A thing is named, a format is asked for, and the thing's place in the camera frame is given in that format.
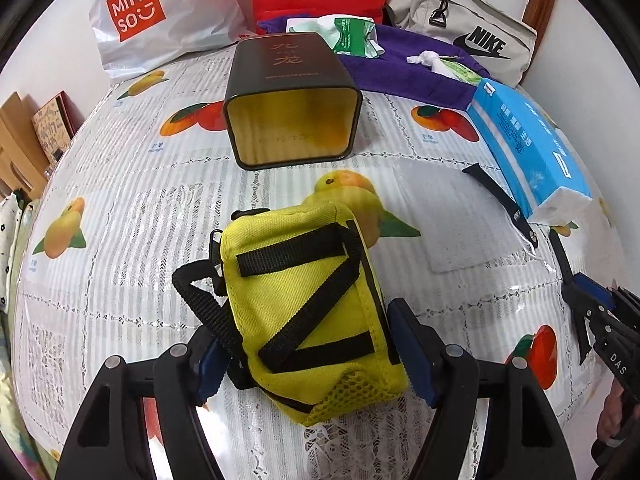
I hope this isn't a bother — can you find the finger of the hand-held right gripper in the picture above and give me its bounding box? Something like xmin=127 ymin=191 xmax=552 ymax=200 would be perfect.
xmin=570 ymin=305 xmax=606 ymax=366
xmin=549 ymin=230 xmax=616 ymax=311

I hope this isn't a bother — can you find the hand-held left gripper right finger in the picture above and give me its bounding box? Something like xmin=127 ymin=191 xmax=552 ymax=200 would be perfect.
xmin=387 ymin=297 xmax=586 ymax=480

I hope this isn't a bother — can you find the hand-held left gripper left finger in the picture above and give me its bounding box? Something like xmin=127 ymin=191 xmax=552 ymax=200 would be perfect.
xmin=55 ymin=327 xmax=238 ymax=480

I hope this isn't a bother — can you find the yellow pouch with black straps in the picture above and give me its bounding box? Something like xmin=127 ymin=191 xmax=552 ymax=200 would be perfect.
xmin=172 ymin=201 xmax=411 ymax=428

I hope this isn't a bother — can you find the clear zipper bag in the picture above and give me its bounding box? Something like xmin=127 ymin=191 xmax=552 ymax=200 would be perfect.
xmin=392 ymin=161 xmax=543 ymax=273

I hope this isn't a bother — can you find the white cloth with green band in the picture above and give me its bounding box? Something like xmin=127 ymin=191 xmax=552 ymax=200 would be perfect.
xmin=405 ymin=50 xmax=473 ymax=68

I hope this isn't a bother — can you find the dark square tin box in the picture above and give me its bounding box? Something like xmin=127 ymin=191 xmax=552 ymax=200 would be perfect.
xmin=222 ymin=31 xmax=364 ymax=171

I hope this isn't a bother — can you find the green and white packet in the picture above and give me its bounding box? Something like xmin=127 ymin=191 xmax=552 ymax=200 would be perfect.
xmin=330 ymin=15 xmax=386 ymax=58

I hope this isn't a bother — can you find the person's right hand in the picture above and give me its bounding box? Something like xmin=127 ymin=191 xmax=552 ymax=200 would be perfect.
xmin=597 ymin=392 xmax=626 ymax=438

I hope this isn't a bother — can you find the blue tissue pack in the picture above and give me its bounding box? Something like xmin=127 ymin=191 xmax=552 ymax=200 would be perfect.
xmin=467 ymin=79 xmax=594 ymax=225

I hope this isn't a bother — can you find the fruit print tablecloth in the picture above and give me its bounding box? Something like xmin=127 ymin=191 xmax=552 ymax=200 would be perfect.
xmin=15 ymin=45 xmax=621 ymax=480

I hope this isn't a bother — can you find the dotted white fabric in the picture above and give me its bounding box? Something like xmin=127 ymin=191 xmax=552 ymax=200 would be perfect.
xmin=0 ymin=190 xmax=41 ymax=461

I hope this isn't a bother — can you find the purple cloth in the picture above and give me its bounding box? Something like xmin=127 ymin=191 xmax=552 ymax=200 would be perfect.
xmin=257 ymin=15 xmax=493 ymax=111

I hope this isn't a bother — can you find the patterned brown box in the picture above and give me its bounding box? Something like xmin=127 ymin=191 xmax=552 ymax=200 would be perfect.
xmin=31 ymin=91 xmax=76 ymax=163

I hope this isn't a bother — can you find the tan cardboard box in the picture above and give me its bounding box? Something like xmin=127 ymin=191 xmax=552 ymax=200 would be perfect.
xmin=0 ymin=91 xmax=51 ymax=196

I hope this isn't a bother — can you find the beige sling bag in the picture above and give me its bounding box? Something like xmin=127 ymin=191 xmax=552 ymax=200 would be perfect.
xmin=382 ymin=0 xmax=538 ymax=86

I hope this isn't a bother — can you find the white folded tissue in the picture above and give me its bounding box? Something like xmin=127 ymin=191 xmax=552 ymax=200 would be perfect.
xmin=285 ymin=16 xmax=333 ymax=36

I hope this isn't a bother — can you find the white plastic shopping bag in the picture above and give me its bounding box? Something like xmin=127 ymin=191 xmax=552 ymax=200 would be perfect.
xmin=89 ymin=0 xmax=256 ymax=78

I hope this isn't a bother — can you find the wooden frame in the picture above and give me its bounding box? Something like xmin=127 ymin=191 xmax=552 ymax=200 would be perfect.
xmin=520 ymin=0 xmax=557 ymax=86

